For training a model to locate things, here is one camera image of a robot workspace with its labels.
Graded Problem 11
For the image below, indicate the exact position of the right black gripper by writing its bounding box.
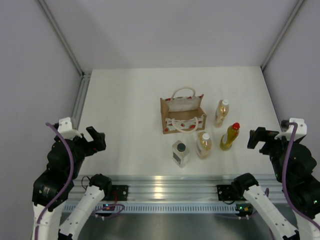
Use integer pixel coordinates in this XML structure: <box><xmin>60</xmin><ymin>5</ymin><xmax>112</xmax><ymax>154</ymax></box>
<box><xmin>247</xmin><ymin>126</ymin><xmax>300</xmax><ymax>182</ymax></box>

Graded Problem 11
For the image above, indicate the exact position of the red cap yellow bottle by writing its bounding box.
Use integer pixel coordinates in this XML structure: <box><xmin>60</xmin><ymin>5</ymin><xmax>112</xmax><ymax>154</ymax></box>
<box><xmin>219</xmin><ymin>122</ymin><xmax>241</xmax><ymax>151</ymax></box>

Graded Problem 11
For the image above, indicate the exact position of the white cap amber bottle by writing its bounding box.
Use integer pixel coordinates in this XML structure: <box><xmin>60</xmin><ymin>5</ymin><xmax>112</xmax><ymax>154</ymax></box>
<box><xmin>214</xmin><ymin>99</ymin><xmax>229</xmax><ymax>128</ymax></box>
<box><xmin>196</xmin><ymin>131</ymin><xmax>212</xmax><ymax>160</ymax></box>

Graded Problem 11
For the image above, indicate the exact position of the burlap watermelon canvas bag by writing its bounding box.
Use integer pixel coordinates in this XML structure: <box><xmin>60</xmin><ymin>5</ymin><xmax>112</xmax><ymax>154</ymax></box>
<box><xmin>160</xmin><ymin>86</ymin><xmax>207</xmax><ymax>134</ymax></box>

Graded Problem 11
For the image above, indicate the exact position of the grey cap clear bottle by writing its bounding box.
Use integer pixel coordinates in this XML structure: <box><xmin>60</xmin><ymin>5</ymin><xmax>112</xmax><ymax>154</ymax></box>
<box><xmin>172</xmin><ymin>140</ymin><xmax>191</xmax><ymax>168</ymax></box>

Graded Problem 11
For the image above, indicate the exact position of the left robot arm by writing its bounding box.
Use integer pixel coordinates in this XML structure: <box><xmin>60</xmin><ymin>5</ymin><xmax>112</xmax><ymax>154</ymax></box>
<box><xmin>32</xmin><ymin>124</ymin><xmax>113</xmax><ymax>240</ymax></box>

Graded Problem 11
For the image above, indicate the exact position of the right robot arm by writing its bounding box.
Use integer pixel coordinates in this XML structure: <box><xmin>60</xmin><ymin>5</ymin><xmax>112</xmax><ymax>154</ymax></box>
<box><xmin>231</xmin><ymin>122</ymin><xmax>320</xmax><ymax>240</ymax></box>

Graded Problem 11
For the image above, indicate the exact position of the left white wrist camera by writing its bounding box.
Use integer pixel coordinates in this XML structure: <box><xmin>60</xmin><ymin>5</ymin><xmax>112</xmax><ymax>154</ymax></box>
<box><xmin>57</xmin><ymin>117</ymin><xmax>82</xmax><ymax>139</ymax></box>

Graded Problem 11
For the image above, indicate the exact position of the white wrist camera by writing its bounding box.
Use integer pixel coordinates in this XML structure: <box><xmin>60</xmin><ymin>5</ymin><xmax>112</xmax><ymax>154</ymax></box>
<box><xmin>57</xmin><ymin>117</ymin><xmax>82</xmax><ymax>139</ymax></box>
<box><xmin>280</xmin><ymin>117</ymin><xmax>308</xmax><ymax>142</ymax></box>

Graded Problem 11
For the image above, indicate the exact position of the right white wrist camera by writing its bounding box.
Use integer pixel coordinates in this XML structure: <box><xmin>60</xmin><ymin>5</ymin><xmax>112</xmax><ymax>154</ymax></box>
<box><xmin>280</xmin><ymin>117</ymin><xmax>308</xmax><ymax>142</ymax></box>

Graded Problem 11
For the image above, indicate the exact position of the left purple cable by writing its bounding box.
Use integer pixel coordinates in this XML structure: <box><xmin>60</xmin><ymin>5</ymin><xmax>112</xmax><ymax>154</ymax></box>
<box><xmin>31</xmin><ymin>121</ymin><xmax>126</xmax><ymax>240</ymax></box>

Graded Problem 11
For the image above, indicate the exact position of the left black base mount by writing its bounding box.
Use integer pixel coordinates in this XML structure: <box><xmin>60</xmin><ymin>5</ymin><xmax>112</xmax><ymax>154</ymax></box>
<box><xmin>110</xmin><ymin>185</ymin><xmax>129</xmax><ymax>202</ymax></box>

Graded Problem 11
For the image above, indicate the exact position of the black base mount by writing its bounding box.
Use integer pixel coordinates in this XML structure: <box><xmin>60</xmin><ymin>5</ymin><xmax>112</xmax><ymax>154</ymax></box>
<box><xmin>110</xmin><ymin>185</ymin><xmax>129</xmax><ymax>202</ymax></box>
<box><xmin>216</xmin><ymin>184</ymin><xmax>246</xmax><ymax>205</ymax></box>

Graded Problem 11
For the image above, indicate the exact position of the left aluminium frame post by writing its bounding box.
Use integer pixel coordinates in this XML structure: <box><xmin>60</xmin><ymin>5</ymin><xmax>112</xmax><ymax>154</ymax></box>
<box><xmin>34</xmin><ymin>0</ymin><xmax>85</xmax><ymax>76</ymax></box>

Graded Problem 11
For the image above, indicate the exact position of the aluminium frame post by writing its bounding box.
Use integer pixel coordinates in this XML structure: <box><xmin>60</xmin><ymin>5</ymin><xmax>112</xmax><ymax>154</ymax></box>
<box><xmin>260</xmin><ymin>0</ymin><xmax>307</xmax><ymax>72</ymax></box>
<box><xmin>34</xmin><ymin>0</ymin><xmax>85</xmax><ymax>76</ymax></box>

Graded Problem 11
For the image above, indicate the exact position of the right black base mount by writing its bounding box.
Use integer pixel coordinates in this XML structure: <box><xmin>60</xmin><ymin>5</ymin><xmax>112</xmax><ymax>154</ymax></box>
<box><xmin>216</xmin><ymin>184</ymin><xmax>246</xmax><ymax>205</ymax></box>

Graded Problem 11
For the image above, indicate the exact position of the grey slotted cable duct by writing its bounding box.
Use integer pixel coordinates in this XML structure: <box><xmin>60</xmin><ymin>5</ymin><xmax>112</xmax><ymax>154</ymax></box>
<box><xmin>93</xmin><ymin>202</ymin><xmax>253</xmax><ymax>214</ymax></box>

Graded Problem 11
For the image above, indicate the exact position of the right aluminium frame post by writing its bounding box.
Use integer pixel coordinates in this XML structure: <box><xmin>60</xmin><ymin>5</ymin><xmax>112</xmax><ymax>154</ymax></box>
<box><xmin>260</xmin><ymin>0</ymin><xmax>307</xmax><ymax>72</ymax></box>

